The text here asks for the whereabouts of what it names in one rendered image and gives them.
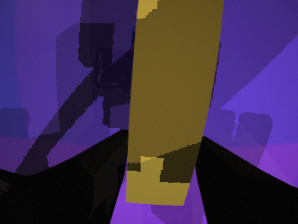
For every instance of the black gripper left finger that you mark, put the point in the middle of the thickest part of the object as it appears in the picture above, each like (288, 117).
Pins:
(81, 190)

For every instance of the yellow bar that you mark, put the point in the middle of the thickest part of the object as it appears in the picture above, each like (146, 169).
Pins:
(174, 60)

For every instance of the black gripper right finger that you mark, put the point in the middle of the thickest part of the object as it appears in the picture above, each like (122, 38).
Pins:
(237, 192)

